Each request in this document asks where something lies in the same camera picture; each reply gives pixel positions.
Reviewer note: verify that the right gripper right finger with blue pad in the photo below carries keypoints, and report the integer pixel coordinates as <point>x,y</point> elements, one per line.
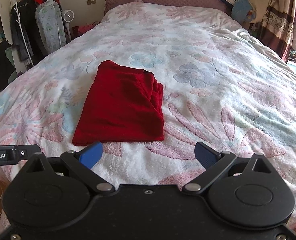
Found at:
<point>227,174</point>

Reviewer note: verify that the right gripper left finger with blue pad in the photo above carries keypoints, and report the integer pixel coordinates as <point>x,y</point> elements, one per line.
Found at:
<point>67,175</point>

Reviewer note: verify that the red knit garment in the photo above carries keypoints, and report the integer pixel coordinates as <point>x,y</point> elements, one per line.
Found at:
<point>123,105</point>

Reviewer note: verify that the white coat rack with clothes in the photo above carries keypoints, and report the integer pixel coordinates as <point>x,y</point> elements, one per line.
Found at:
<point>25,32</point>

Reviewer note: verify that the small white fan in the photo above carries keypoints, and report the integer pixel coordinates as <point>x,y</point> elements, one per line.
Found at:
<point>68,16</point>

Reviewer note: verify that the brown patterned curtain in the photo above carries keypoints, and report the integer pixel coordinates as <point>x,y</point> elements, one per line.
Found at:
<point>276,31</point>

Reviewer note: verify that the wall power socket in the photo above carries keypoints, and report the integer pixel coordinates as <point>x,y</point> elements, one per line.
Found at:
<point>90,2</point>

